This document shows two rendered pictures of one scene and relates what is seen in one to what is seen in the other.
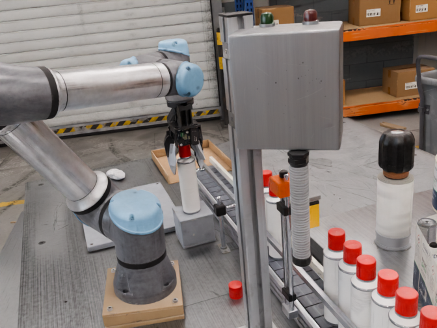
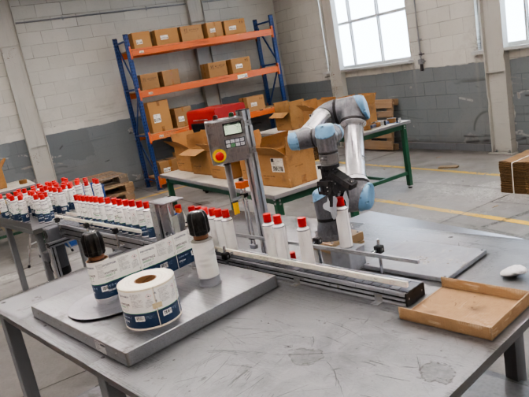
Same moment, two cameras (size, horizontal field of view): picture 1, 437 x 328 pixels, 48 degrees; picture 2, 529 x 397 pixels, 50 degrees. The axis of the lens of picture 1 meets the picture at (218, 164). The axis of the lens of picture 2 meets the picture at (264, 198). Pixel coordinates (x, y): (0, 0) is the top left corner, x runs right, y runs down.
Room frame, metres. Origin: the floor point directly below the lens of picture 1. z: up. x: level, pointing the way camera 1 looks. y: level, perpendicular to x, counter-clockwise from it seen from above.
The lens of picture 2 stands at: (3.14, -1.04, 1.67)
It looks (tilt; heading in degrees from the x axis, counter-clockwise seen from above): 13 degrees down; 156
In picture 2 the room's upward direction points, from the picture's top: 10 degrees counter-clockwise
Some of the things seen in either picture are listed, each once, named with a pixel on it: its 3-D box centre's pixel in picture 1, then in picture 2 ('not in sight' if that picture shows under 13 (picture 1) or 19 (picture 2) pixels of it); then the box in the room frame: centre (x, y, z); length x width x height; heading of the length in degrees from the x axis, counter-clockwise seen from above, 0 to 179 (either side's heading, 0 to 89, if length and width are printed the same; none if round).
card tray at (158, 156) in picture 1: (190, 159); (464, 305); (1.88, 0.11, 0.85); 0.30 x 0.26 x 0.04; 17
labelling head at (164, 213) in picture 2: not in sight; (172, 225); (0.55, -0.39, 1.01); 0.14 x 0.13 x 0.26; 17
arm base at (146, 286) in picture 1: (143, 267); (331, 225); (1.01, 0.20, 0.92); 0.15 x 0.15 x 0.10
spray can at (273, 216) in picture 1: (277, 218); (270, 237); (1.08, -0.13, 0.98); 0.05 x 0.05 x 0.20
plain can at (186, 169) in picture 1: (188, 177); (342, 222); (1.29, 0.09, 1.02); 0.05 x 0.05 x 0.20
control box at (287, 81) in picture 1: (289, 86); (227, 139); (0.80, -0.13, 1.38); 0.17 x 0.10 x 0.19; 72
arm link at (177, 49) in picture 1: (174, 62); (326, 139); (1.27, 0.09, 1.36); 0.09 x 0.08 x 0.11; 133
